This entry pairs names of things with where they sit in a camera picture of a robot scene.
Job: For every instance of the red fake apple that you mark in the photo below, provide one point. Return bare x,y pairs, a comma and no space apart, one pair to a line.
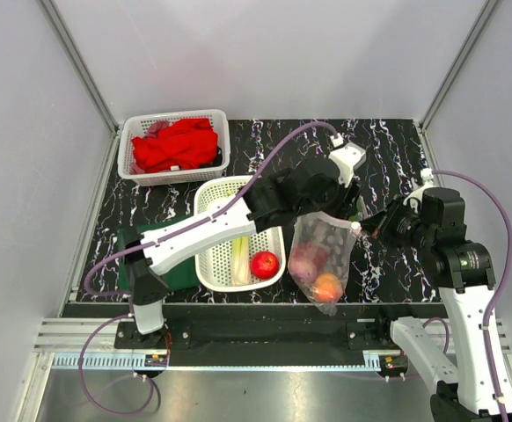
264,265

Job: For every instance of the beige fake garlic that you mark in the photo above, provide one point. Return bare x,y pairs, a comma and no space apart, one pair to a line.
240,262

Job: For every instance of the purple fake grapes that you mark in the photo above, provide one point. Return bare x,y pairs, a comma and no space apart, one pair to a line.
330,249

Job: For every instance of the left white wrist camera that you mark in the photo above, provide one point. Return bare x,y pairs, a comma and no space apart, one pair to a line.
348,156

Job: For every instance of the red cloth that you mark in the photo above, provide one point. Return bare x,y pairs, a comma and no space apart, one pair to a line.
187,144

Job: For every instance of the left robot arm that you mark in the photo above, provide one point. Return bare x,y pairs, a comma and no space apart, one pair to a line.
323,186

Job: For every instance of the orange fake fruit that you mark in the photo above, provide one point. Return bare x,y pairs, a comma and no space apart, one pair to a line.
327,288

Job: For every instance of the grey pink cloth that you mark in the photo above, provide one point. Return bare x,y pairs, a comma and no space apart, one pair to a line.
156,128

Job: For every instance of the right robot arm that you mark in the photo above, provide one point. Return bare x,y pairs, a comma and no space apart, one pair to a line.
475,387

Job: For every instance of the white cable duct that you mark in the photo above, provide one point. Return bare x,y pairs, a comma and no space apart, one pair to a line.
145,362

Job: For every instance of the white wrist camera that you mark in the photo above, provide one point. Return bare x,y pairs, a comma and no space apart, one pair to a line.
414,199
348,156

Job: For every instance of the right aluminium frame post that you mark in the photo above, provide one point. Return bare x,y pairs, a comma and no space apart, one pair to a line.
486,13

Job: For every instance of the green cloth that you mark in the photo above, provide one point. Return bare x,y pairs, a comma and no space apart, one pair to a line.
182,276

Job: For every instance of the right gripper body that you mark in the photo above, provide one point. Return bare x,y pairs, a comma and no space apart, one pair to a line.
400,224

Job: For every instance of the aluminium frame post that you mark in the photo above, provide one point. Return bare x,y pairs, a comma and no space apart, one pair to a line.
70,48
486,13

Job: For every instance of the clear zip top bag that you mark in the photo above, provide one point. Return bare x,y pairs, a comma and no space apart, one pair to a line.
305,226

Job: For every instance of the purple fake onion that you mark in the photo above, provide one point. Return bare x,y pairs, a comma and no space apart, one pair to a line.
302,266

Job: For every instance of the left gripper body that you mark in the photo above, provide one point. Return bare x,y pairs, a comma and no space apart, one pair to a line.
344,197

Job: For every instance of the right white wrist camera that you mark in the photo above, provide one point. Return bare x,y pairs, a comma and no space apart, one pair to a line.
414,199

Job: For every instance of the left aluminium frame post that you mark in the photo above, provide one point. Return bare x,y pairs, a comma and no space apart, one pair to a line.
70,48

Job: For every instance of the green fake pepper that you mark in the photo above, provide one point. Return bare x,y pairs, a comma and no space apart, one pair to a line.
360,212

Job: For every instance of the small white basket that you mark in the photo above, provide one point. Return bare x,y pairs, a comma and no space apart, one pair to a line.
138,126

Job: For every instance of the large white perforated basket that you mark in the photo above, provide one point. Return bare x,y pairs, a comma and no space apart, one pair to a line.
213,266

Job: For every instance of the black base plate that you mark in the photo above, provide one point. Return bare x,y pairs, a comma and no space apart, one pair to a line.
271,335

